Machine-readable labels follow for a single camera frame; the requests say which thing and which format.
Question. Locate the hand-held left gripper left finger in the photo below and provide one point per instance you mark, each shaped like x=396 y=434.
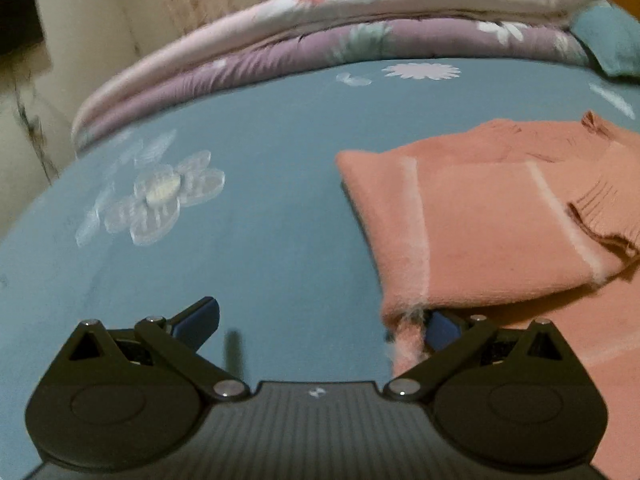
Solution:
x=197 y=322

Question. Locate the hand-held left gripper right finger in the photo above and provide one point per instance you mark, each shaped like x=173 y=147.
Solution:
x=445 y=331

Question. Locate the orange striped sweater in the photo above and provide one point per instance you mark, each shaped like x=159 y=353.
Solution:
x=480 y=220

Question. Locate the bed with teal printed sheet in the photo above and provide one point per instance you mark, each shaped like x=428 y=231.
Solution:
x=275 y=185

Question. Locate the purple floral quilt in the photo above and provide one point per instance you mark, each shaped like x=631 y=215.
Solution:
x=300 y=50

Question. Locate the teal pillow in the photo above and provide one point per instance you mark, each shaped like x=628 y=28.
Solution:
x=610 y=35

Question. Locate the pink floral quilt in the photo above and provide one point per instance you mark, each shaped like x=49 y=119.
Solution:
x=350 y=2

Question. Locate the black wall television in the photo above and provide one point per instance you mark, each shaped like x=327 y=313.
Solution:
x=20 y=20

